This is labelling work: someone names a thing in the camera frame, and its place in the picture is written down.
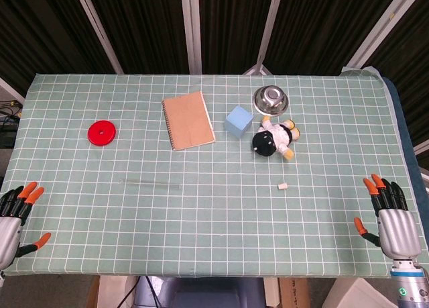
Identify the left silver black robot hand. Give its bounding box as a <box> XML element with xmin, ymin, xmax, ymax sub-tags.
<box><xmin>0</xmin><ymin>182</ymin><xmax>52</xmax><ymax>271</ymax></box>

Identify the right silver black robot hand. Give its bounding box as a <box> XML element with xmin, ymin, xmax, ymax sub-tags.
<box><xmin>354</xmin><ymin>174</ymin><xmax>422</xmax><ymax>259</ymax></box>

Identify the clear glass tube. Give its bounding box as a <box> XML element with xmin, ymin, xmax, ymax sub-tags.
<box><xmin>120</xmin><ymin>177</ymin><xmax>184</xmax><ymax>190</ymax></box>

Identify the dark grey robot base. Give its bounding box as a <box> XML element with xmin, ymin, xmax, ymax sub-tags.
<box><xmin>133</xmin><ymin>276</ymin><xmax>269</xmax><ymax>308</ymax></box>

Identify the white box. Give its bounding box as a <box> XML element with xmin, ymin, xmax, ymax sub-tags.
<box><xmin>334</xmin><ymin>277</ymin><xmax>400</xmax><ymax>308</ymax></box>

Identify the dark blue table pad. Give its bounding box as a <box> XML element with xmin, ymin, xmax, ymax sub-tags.
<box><xmin>381</xmin><ymin>76</ymin><xmax>429</xmax><ymax>221</ymax></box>

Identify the brown cardboard box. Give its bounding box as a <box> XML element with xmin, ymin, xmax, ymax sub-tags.
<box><xmin>280</xmin><ymin>277</ymin><xmax>311</xmax><ymax>308</ymax></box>

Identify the red plastic disc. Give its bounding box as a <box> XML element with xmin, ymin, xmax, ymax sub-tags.
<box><xmin>87</xmin><ymin>120</ymin><xmax>118</xmax><ymax>148</ymax></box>

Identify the black white plush doll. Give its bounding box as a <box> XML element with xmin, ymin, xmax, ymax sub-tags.
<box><xmin>251</xmin><ymin>115</ymin><xmax>302</xmax><ymax>162</ymax></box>

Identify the stainless steel bowl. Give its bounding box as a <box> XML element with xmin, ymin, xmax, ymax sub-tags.
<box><xmin>253</xmin><ymin>85</ymin><xmax>289</xmax><ymax>116</ymax></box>

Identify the green white grid tablecloth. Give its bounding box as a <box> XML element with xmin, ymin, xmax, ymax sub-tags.
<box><xmin>0</xmin><ymin>73</ymin><xmax>420</xmax><ymax>278</ymax></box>

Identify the light blue foam cube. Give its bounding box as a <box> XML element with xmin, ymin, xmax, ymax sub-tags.
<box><xmin>225</xmin><ymin>105</ymin><xmax>254</xmax><ymax>140</ymax></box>

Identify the brown spiral notebook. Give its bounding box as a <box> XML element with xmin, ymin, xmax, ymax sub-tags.
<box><xmin>162</xmin><ymin>90</ymin><xmax>216</xmax><ymax>152</ymax></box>

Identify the white partition post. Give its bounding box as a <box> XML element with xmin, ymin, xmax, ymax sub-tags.
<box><xmin>243</xmin><ymin>0</ymin><xmax>286</xmax><ymax>76</ymax></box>
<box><xmin>346</xmin><ymin>0</ymin><xmax>418</xmax><ymax>69</ymax></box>
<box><xmin>72</xmin><ymin>0</ymin><xmax>124</xmax><ymax>74</ymax></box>
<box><xmin>180</xmin><ymin>0</ymin><xmax>202</xmax><ymax>74</ymax></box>

